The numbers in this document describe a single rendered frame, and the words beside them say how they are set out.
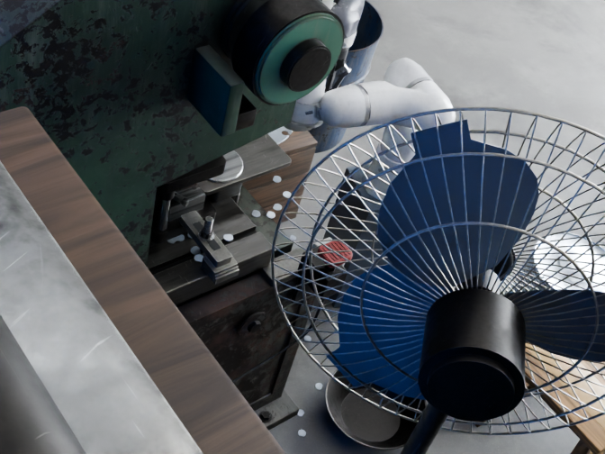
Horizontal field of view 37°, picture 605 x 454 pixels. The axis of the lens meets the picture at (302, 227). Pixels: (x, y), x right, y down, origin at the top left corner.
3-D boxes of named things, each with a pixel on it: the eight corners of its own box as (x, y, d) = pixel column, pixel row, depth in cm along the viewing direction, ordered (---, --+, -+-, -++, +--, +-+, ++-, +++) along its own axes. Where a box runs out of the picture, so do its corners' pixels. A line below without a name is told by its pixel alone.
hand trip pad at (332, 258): (331, 258, 209) (339, 236, 204) (347, 276, 207) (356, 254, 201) (308, 269, 206) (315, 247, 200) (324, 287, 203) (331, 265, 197)
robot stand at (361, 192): (363, 258, 307) (400, 161, 275) (383, 300, 296) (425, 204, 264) (313, 265, 300) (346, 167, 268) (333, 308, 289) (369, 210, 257)
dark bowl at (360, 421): (376, 356, 280) (382, 343, 275) (440, 431, 266) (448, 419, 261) (299, 397, 264) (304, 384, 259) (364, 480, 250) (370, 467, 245)
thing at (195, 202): (168, 166, 212) (170, 151, 208) (203, 208, 205) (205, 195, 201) (134, 177, 207) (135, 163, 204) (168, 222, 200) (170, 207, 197)
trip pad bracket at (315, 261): (305, 293, 222) (323, 240, 209) (329, 321, 218) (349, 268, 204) (286, 302, 219) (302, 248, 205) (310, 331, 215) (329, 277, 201)
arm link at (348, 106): (374, 100, 226) (313, 109, 218) (358, 152, 238) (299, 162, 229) (338, 57, 238) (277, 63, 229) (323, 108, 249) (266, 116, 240)
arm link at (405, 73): (392, 116, 266) (417, 48, 248) (425, 158, 255) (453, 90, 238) (359, 122, 261) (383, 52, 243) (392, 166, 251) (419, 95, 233)
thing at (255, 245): (167, 143, 230) (170, 125, 226) (270, 265, 209) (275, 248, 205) (58, 178, 214) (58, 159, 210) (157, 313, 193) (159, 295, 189)
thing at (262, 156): (250, 163, 231) (260, 122, 221) (283, 199, 224) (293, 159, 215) (166, 194, 217) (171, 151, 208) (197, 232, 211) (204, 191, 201)
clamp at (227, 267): (196, 223, 205) (202, 191, 198) (238, 275, 198) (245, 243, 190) (173, 232, 202) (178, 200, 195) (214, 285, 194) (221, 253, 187)
